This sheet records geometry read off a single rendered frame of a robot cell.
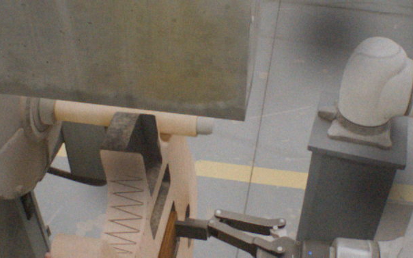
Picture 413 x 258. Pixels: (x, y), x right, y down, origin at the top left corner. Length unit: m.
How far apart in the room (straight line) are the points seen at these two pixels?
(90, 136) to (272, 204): 1.38
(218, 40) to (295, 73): 2.66
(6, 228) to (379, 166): 0.98
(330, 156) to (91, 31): 1.16
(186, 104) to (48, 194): 1.97
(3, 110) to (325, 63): 2.68
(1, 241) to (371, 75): 0.95
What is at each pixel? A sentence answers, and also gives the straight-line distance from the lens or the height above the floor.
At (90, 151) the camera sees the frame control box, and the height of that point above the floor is 1.00.
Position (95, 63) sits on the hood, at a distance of 0.43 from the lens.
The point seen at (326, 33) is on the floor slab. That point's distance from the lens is 3.50.
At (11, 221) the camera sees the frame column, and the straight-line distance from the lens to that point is 1.03.
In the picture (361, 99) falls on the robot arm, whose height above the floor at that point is 0.84.
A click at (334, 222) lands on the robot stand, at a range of 1.68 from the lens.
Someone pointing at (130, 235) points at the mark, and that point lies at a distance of 0.56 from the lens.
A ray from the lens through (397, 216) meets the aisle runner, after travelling 2.32.
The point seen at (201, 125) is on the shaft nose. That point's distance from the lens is 0.62.
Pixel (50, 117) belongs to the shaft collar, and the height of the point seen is 1.25.
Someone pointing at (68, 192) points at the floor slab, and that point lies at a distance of 2.35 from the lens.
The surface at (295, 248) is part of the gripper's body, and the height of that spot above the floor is 1.11.
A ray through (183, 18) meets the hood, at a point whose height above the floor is 1.47.
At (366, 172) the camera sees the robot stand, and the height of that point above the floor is 0.64.
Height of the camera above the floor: 1.65
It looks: 39 degrees down
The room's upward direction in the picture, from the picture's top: straight up
